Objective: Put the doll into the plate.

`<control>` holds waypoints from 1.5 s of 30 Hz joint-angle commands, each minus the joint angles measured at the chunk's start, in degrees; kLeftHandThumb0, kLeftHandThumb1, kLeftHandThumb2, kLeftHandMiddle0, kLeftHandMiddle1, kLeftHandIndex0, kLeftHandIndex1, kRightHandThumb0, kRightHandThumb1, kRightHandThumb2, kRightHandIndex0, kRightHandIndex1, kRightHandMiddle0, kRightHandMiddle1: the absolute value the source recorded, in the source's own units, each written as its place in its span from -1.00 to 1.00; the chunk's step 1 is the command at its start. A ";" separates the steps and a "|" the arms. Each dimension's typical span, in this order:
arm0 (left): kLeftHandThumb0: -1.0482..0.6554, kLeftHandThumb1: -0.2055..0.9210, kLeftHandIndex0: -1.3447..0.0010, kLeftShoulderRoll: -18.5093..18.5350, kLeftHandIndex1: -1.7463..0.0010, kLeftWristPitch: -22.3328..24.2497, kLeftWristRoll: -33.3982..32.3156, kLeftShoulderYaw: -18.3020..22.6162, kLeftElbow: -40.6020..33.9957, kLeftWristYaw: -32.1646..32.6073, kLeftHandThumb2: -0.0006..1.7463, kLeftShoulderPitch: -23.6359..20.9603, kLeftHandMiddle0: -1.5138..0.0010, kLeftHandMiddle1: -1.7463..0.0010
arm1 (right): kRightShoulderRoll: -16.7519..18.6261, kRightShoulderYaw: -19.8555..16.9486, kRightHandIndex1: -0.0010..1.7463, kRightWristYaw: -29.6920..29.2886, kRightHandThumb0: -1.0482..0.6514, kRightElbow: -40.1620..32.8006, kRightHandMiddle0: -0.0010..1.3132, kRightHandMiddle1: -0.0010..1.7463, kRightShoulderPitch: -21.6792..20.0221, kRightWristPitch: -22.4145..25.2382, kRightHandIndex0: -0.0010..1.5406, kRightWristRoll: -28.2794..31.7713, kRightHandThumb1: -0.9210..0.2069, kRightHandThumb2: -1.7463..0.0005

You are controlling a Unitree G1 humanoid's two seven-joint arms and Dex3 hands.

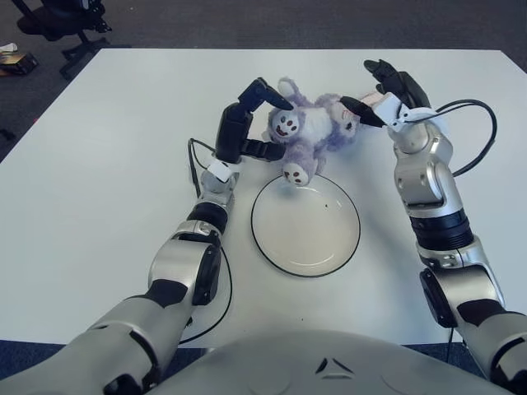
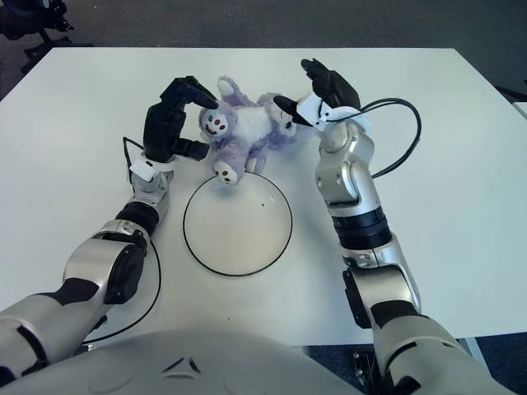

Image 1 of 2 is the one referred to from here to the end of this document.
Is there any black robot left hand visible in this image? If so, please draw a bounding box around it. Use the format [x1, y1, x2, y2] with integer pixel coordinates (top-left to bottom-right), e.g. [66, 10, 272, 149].
[214, 77, 296, 165]

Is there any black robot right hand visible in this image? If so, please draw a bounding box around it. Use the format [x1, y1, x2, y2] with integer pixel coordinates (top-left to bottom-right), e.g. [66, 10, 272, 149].
[339, 58, 431, 129]

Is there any purple plush bunny doll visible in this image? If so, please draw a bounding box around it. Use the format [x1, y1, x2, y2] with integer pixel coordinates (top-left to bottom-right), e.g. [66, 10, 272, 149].
[263, 77, 386, 186]

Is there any white plate black rim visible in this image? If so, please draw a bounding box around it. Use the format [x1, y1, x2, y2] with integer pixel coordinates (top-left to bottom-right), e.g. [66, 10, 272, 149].
[250, 174, 361, 279]

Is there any black office chair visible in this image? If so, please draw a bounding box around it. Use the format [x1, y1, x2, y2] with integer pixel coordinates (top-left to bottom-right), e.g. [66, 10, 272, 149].
[16, 0, 133, 81]

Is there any cardboard box on floor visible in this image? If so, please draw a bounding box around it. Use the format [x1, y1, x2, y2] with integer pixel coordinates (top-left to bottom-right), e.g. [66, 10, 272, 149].
[0, 40, 40, 77]

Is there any grey robot torso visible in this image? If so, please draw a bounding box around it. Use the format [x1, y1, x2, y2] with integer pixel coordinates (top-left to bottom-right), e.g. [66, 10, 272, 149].
[143, 328, 527, 395]

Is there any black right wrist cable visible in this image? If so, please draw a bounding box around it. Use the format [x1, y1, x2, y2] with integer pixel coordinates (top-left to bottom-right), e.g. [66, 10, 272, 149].
[436, 100, 499, 178]

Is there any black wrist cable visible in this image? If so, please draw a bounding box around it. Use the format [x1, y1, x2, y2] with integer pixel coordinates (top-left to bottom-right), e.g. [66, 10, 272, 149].
[179, 137, 234, 345]
[436, 100, 499, 178]

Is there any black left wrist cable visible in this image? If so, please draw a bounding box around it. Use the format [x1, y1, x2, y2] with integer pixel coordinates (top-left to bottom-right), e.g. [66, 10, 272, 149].
[179, 137, 234, 345]

